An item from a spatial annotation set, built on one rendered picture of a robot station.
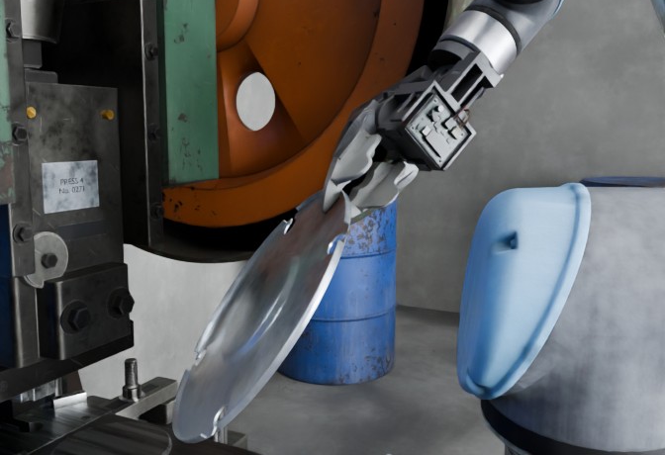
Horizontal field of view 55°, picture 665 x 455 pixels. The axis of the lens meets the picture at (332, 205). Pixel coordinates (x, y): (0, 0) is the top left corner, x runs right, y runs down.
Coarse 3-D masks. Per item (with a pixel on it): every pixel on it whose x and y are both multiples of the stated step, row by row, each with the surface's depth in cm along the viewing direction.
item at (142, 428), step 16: (112, 416) 77; (80, 432) 72; (96, 432) 72; (112, 432) 72; (128, 432) 72; (144, 432) 72; (160, 432) 72; (48, 448) 69; (64, 448) 68; (80, 448) 68; (96, 448) 68; (112, 448) 68; (128, 448) 68; (144, 448) 68; (160, 448) 68; (176, 448) 69; (192, 448) 69; (208, 448) 69; (224, 448) 69; (240, 448) 69
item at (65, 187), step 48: (48, 96) 64; (96, 96) 69; (48, 144) 64; (96, 144) 70; (48, 192) 64; (96, 192) 70; (48, 240) 64; (96, 240) 71; (0, 288) 62; (48, 288) 63; (96, 288) 67; (0, 336) 63; (48, 336) 64; (96, 336) 67
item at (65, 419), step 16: (16, 416) 77; (32, 416) 77; (48, 416) 77; (64, 416) 77; (80, 416) 77; (96, 416) 77; (0, 432) 73; (16, 432) 73; (32, 432) 73; (48, 432) 73; (64, 432) 73; (0, 448) 69; (16, 448) 69; (32, 448) 69
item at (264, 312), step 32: (320, 192) 70; (288, 224) 76; (320, 224) 65; (256, 256) 78; (288, 256) 65; (320, 256) 59; (256, 288) 68; (288, 288) 60; (320, 288) 52; (224, 320) 74; (256, 320) 61; (288, 320) 55; (224, 352) 64; (256, 352) 57; (288, 352) 51; (192, 384) 69; (224, 384) 60; (256, 384) 51; (192, 416) 62; (224, 416) 52
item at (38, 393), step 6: (48, 384) 73; (54, 384) 75; (30, 390) 71; (36, 390) 72; (42, 390) 72; (48, 390) 73; (18, 396) 71; (24, 396) 71; (30, 396) 72; (36, 396) 72; (42, 396) 72; (18, 402) 71
